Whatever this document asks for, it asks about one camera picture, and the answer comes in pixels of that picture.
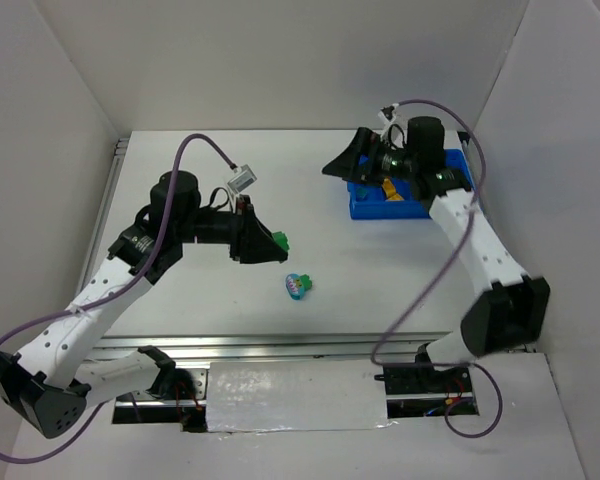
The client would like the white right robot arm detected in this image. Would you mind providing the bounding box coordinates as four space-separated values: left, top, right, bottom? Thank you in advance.
321 116 550 374

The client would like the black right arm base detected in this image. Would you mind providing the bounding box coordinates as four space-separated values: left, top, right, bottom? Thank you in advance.
374 367 478 419

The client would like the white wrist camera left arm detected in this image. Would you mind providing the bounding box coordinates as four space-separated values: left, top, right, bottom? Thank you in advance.
226 165 257 194

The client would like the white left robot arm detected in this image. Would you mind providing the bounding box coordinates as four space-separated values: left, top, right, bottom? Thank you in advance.
0 171 289 439

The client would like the small green lego brick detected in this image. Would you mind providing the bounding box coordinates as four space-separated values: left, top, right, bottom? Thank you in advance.
299 274 312 290

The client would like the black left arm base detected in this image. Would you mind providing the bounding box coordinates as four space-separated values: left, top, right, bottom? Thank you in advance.
112 366 209 433

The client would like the silver foil covered board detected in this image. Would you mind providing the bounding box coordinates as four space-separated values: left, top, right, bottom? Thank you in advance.
206 360 390 433

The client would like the aluminium frame rail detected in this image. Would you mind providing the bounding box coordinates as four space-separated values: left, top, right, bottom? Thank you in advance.
92 332 536 359

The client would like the blue plastic bin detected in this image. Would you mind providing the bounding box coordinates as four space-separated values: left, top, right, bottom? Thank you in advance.
347 149 474 220

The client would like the green curved lego brick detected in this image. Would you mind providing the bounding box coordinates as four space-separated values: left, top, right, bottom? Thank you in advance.
272 231 290 252

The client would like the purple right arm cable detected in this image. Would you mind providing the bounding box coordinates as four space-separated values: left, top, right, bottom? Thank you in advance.
369 98 504 439

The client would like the turquoise small lego brick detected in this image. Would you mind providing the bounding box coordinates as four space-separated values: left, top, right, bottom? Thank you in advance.
355 186 370 202

